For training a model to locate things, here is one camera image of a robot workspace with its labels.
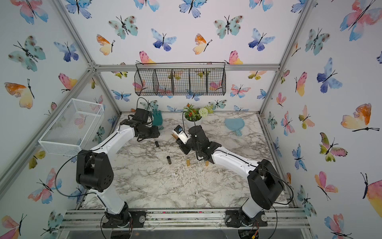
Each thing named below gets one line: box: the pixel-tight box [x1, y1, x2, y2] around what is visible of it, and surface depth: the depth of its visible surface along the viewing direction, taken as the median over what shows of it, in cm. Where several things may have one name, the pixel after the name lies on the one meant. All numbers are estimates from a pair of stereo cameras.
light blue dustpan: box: [224, 118, 246, 137], surface depth 117 cm
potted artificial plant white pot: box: [183, 103, 214, 129], surface depth 102 cm
